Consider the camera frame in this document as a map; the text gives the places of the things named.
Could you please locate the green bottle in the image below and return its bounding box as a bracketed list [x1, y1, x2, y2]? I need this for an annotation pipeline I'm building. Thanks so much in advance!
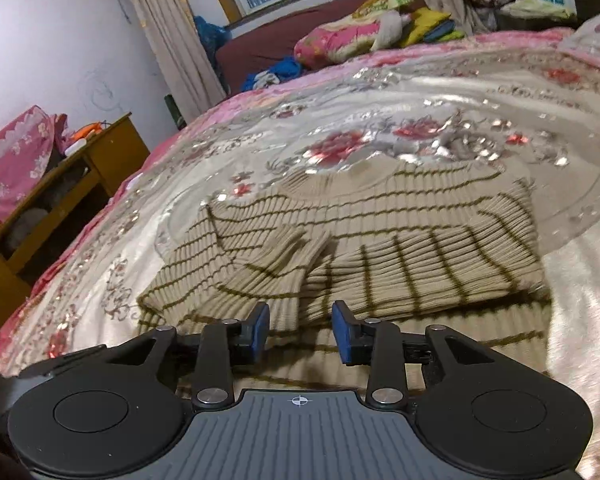
[164, 94, 187, 130]

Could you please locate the wooden bedside desk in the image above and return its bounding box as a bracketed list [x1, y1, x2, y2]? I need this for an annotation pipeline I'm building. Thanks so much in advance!
[0, 114, 149, 329]

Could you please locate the beige striped knit sweater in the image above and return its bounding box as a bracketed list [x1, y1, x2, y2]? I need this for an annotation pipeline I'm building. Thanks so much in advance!
[137, 156, 550, 389]

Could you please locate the pink floral cover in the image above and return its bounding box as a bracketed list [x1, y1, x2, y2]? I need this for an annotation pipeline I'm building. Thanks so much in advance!
[0, 105, 67, 225]

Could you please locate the light green folded cloth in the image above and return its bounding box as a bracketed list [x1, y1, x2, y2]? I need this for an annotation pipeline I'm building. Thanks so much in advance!
[500, 0, 577, 21]

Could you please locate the floral satin bedspread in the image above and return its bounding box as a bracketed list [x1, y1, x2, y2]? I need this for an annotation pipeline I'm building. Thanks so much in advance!
[0, 23, 600, 479]

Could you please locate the yellow folded cloth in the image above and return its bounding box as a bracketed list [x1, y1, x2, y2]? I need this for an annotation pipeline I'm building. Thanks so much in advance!
[396, 6, 466, 48]

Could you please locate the blue plastic bag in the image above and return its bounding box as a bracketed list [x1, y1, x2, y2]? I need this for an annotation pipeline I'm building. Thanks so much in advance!
[194, 15, 230, 73]

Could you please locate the pink floral folded quilt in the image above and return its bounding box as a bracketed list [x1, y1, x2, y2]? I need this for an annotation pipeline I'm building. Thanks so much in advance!
[294, 0, 414, 70]

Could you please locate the blue clothes pile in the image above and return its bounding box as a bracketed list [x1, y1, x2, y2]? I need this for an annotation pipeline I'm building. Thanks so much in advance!
[242, 56, 303, 92]

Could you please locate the beige left curtain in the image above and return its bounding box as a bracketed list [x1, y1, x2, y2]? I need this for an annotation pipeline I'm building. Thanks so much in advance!
[131, 0, 226, 122]

